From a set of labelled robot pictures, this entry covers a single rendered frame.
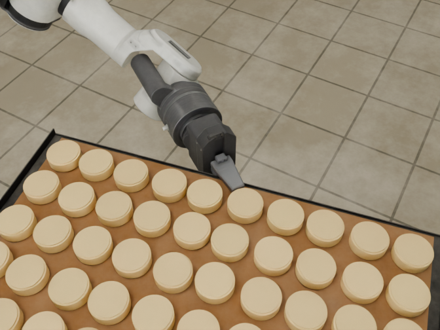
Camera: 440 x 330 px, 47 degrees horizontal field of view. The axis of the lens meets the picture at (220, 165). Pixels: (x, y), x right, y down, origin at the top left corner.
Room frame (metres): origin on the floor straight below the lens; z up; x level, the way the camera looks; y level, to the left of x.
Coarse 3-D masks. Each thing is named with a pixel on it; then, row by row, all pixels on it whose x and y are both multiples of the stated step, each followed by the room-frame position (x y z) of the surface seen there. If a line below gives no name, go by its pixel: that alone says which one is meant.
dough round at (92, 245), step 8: (80, 232) 0.34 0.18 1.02; (88, 232) 0.34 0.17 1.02; (96, 232) 0.34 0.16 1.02; (104, 232) 0.34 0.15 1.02; (80, 240) 0.33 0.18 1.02; (88, 240) 0.33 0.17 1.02; (96, 240) 0.33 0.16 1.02; (104, 240) 0.33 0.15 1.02; (112, 240) 0.34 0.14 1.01; (80, 248) 0.32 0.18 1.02; (88, 248) 0.32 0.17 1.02; (96, 248) 0.32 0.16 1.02; (104, 248) 0.32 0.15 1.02; (112, 248) 0.33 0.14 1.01; (80, 256) 0.31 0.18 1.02; (88, 256) 0.31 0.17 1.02; (96, 256) 0.31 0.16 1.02; (104, 256) 0.31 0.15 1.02; (88, 264) 0.31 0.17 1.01; (96, 264) 0.31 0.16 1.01
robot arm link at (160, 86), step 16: (144, 64) 0.64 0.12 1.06; (160, 64) 0.67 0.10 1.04; (144, 80) 0.61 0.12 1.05; (160, 80) 0.61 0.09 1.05; (176, 80) 0.63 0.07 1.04; (144, 96) 0.63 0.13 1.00; (160, 96) 0.59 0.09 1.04; (176, 96) 0.58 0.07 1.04; (144, 112) 0.61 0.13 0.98; (160, 112) 0.58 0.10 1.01
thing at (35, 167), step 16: (48, 144) 0.52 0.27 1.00; (96, 144) 0.52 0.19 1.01; (32, 160) 0.48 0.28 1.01; (160, 160) 0.48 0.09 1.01; (208, 176) 0.45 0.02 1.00; (16, 192) 0.42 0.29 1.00; (272, 192) 0.42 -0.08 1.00; (0, 208) 0.40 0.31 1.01; (336, 208) 0.40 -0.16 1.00; (400, 224) 0.37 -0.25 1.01; (432, 272) 0.30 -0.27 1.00; (432, 288) 0.28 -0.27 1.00; (432, 304) 0.25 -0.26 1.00; (432, 320) 0.23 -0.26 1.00
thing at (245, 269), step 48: (96, 192) 0.42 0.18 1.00; (144, 192) 0.42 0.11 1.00; (0, 240) 0.34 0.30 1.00; (144, 240) 0.34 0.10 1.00; (288, 240) 0.35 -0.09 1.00; (432, 240) 0.35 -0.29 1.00; (0, 288) 0.28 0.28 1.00; (144, 288) 0.28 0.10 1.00; (192, 288) 0.28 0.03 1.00; (240, 288) 0.28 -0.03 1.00; (288, 288) 0.28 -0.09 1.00; (336, 288) 0.28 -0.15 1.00; (384, 288) 0.28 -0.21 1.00
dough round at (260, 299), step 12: (252, 288) 0.27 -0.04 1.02; (264, 288) 0.27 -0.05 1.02; (276, 288) 0.27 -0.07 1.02; (240, 300) 0.26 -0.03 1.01; (252, 300) 0.25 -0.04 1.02; (264, 300) 0.25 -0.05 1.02; (276, 300) 0.25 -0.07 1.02; (252, 312) 0.24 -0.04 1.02; (264, 312) 0.24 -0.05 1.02; (276, 312) 0.24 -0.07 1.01
